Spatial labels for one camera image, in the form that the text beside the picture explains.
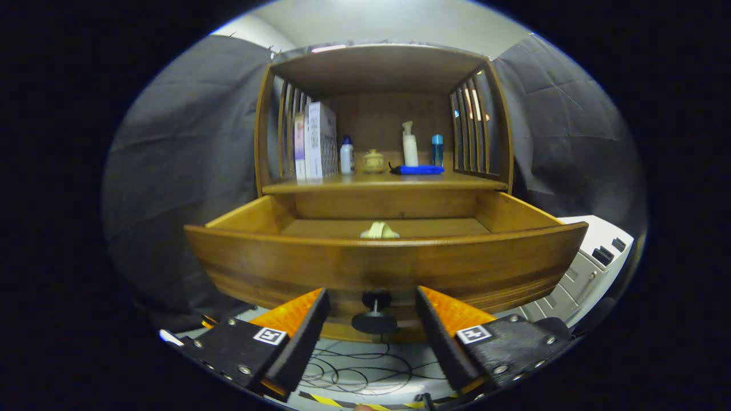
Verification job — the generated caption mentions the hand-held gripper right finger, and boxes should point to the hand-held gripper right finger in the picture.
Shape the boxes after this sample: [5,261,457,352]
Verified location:
[415,285,572,394]

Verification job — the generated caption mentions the wooden countertop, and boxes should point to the wooden countertop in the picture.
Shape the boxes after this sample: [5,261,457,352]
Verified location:
[263,168,509,195]

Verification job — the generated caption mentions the purple box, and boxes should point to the purple box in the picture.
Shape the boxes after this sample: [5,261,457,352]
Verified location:
[294,112,308,182]

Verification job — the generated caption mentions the blue folded cloth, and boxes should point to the blue folded cloth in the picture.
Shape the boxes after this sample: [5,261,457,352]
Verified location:
[389,163,445,175]

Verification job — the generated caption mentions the white patterned box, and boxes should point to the white patterned box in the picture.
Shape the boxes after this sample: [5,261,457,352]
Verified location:
[307,102,339,180]

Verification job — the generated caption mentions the white appliance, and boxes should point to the white appliance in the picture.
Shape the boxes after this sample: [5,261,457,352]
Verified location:
[517,215,634,329]

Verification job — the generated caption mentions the black backdrop cloth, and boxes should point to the black backdrop cloth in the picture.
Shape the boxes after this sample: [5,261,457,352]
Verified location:
[103,34,649,332]

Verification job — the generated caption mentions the wooden drawer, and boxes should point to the wooden drawer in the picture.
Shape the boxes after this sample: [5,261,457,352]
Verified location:
[184,191,589,343]

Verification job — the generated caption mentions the black floor cables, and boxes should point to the black floor cables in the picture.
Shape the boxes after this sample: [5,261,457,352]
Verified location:
[297,340,452,397]

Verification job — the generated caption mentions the white pump bottle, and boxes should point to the white pump bottle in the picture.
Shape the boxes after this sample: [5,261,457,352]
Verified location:
[401,120,419,167]

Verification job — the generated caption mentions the wooden cabinet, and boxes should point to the wooden cabinet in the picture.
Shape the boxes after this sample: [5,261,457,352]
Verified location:
[254,45,515,220]

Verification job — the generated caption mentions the yellow lidded teacup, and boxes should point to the yellow lidded teacup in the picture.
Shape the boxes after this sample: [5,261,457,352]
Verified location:
[362,149,387,174]

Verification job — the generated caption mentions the pale green cone ornament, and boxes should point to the pale green cone ornament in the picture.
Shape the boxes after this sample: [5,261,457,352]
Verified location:
[360,221,400,239]

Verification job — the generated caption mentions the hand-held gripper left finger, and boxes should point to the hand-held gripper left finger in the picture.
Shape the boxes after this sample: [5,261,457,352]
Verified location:
[183,287,331,400]

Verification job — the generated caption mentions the yellow black floor tape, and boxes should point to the yellow black floor tape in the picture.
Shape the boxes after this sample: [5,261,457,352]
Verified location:
[297,391,457,410]

